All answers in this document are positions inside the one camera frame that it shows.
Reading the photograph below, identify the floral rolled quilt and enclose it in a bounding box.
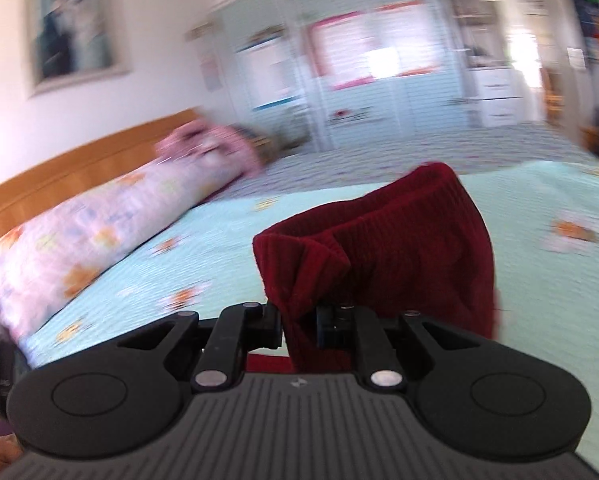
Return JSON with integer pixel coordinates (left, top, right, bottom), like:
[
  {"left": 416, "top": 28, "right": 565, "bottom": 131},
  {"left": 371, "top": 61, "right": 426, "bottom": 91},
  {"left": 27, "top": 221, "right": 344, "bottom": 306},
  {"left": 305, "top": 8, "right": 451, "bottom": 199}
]
[{"left": 0, "top": 160, "right": 260, "bottom": 351}]

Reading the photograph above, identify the green quilted bedspread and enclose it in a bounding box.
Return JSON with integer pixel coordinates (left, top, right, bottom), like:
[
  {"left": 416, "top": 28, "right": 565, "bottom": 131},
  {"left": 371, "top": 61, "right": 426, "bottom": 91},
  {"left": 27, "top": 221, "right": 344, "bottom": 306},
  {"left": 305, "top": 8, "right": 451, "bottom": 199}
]
[{"left": 17, "top": 125, "right": 599, "bottom": 471}]

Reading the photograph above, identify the pink floral blanket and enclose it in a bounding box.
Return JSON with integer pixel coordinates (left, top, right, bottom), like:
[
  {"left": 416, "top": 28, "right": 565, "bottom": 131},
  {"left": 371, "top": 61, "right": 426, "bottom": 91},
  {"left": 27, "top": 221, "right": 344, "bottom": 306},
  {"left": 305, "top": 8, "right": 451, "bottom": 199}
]
[{"left": 154, "top": 122, "right": 265, "bottom": 181}]

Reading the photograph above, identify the framed wedding photo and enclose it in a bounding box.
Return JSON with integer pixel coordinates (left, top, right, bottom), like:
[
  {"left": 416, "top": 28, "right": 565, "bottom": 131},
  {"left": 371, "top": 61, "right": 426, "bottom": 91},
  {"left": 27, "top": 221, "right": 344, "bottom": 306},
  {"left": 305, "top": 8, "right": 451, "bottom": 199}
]
[{"left": 24, "top": 0, "right": 130, "bottom": 98}]

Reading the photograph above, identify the wooden headboard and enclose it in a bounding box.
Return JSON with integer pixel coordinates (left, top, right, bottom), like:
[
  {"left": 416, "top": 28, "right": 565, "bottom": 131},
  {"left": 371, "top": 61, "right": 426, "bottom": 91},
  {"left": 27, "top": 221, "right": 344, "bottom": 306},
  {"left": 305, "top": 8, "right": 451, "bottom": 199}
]
[{"left": 0, "top": 107, "right": 203, "bottom": 256}]

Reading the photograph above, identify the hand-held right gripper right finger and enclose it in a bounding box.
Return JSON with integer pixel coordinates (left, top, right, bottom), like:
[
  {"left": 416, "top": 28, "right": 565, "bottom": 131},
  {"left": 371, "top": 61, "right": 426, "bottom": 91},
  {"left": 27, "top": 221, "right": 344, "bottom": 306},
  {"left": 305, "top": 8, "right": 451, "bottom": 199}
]
[{"left": 315, "top": 302, "right": 483, "bottom": 392}]

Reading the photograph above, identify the white sliding door wardrobe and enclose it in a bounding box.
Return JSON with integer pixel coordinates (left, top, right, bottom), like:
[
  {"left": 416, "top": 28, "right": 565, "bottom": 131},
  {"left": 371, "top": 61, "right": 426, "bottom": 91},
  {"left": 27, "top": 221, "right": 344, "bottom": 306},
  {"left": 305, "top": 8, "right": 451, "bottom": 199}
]
[{"left": 184, "top": 0, "right": 599, "bottom": 153}]

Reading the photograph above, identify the pink bordered poster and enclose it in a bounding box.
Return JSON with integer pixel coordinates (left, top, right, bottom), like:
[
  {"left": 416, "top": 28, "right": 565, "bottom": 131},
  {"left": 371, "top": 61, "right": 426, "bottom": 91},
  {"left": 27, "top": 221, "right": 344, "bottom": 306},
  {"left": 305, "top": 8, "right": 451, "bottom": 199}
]
[
  {"left": 374, "top": 0, "right": 443, "bottom": 78},
  {"left": 307, "top": 10, "right": 375, "bottom": 91}
]

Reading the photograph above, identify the red sweater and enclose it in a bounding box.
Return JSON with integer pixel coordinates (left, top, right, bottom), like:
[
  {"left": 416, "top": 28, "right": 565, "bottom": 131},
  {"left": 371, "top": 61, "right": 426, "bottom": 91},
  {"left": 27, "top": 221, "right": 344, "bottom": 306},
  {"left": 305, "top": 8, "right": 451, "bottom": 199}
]
[{"left": 244, "top": 161, "right": 497, "bottom": 373}]

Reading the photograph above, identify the blue bordered poster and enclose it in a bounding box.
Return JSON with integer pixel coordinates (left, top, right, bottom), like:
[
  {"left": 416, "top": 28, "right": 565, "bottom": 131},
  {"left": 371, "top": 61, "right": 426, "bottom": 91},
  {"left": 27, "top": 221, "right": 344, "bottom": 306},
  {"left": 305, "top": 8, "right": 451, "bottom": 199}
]
[{"left": 234, "top": 27, "right": 310, "bottom": 113}]

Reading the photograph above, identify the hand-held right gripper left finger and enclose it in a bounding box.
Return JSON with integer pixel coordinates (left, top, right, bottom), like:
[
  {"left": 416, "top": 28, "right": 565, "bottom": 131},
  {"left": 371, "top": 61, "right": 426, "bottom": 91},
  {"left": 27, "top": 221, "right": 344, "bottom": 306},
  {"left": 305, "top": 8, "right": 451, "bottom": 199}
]
[{"left": 117, "top": 302, "right": 283, "bottom": 392}]

